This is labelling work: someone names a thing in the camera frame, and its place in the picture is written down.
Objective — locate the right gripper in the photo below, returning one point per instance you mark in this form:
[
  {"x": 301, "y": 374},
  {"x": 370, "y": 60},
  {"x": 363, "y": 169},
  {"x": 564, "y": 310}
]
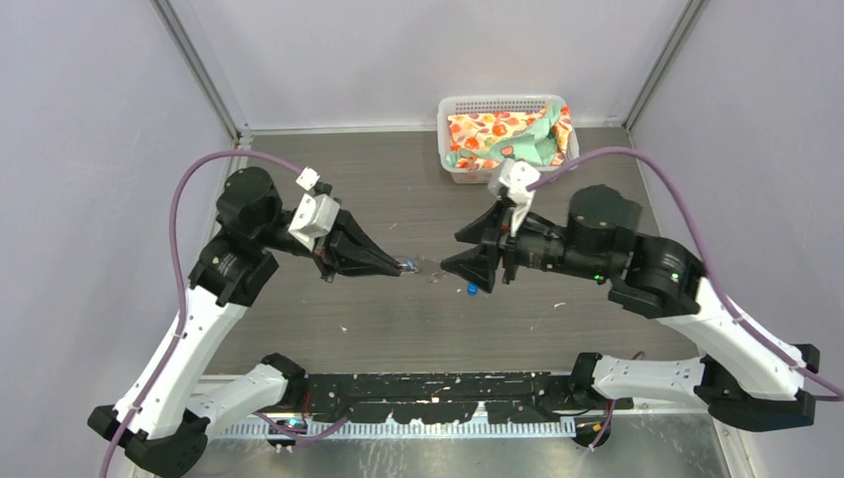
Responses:
[{"x": 489, "y": 228}]

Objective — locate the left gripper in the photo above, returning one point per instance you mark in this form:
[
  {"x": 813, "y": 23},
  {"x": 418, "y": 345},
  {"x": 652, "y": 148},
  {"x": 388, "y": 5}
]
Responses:
[{"x": 346, "y": 231}]

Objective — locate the large metal keyring disc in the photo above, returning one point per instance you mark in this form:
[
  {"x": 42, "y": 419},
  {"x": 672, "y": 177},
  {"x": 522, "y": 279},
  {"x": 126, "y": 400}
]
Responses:
[{"x": 429, "y": 269}]

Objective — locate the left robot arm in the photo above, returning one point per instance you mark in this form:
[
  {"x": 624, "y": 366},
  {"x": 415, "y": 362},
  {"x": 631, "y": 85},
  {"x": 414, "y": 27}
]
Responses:
[{"x": 161, "y": 425}]

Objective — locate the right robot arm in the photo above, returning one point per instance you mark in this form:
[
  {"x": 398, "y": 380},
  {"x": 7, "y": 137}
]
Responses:
[{"x": 736, "y": 379}]

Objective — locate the white plastic basket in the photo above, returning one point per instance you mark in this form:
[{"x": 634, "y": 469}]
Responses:
[{"x": 475, "y": 132}]

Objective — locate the floral patterned cloth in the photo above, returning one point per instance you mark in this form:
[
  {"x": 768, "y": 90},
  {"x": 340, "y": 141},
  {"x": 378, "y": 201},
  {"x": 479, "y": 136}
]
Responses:
[{"x": 508, "y": 132}]

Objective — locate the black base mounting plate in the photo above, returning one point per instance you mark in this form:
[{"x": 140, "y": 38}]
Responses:
[{"x": 436, "y": 398}]

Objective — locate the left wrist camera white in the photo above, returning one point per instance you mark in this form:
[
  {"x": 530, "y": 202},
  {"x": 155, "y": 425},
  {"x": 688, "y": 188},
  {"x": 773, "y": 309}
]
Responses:
[{"x": 316, "y": 213}]

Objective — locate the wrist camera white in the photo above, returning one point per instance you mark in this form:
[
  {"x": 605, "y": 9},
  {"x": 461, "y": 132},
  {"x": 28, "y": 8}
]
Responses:
[
  {"x": 511, "y": 180},
  {"x": 316, "y": 213}
]

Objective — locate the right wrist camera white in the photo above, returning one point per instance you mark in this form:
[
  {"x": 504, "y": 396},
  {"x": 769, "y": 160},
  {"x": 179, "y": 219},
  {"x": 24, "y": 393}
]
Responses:
[{"x": 511, "y": 180}]

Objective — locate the aluminium frame rail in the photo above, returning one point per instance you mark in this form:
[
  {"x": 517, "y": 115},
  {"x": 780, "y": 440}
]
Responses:
[{"x": 428, "y": 429}]

